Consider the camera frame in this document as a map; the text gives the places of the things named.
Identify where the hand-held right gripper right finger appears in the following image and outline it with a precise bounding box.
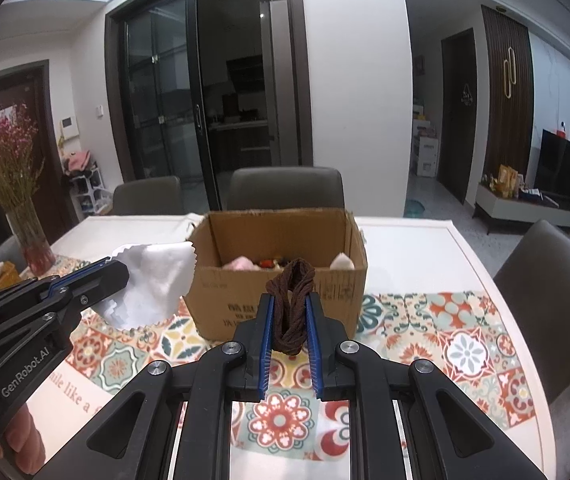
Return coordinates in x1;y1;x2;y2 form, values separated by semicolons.
306;292;548;480

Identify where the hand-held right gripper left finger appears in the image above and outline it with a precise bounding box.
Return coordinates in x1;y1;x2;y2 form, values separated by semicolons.
35;292;274;480

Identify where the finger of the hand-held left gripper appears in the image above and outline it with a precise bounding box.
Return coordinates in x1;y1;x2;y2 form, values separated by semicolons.
0;257;116;335
0;261;132;350

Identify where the brown hair scrunchie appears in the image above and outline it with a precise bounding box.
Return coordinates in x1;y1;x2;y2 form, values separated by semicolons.
265;258;316;357

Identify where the white cloth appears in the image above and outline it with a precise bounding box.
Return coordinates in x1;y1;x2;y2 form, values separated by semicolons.
96;241;198;331

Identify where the cardboard box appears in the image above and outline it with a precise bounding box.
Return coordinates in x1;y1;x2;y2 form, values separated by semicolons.
181;207;368;343

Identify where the pink fluffy cloth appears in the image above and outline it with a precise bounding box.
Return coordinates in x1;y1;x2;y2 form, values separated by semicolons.
222;256;258;272

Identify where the person's left hand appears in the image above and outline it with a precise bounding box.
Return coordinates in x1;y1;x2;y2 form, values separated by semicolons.
0;402;46;480

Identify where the glass vase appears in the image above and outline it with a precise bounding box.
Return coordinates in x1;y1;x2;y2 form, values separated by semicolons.
6;200;57;277

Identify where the grey dining chair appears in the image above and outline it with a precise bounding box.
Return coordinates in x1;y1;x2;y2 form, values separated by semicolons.
227;166;346;211
0;235;28;267
112;176;184;216
493;220;570;407

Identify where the white shoe rack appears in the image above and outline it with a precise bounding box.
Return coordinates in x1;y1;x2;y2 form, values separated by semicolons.
72;165;106;214

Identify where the dark wooden entrance door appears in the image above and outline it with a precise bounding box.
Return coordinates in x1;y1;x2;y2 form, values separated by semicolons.
0;60;78;248

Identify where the pink bag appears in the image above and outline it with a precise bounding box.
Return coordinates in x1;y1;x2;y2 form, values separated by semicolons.
65;151;91;174

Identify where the dried flower bouquet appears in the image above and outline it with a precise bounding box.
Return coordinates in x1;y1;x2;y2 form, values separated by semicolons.
0;104;46;223

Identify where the sliding glass door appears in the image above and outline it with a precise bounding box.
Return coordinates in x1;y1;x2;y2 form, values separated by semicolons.
124;0;210;187

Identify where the white storage box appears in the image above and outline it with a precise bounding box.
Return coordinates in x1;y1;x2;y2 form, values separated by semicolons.
412;137;440;179

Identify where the yellow box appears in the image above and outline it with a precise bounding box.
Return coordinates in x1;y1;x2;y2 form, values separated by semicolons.
497;165;518;197

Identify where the white television cabinet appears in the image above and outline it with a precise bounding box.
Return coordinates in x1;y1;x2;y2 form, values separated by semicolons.
472;182;570;234

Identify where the silver refrigerator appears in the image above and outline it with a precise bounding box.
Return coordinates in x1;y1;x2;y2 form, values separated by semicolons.
260;0;286;167

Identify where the dark room door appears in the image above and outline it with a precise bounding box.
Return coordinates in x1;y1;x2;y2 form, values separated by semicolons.
439;27;477;205

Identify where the slatted wood wall panel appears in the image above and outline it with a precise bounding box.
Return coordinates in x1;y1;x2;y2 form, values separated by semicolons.
480;5;536;189

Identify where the gold wall ornament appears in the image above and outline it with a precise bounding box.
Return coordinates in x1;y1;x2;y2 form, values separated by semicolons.
502;47;518;99

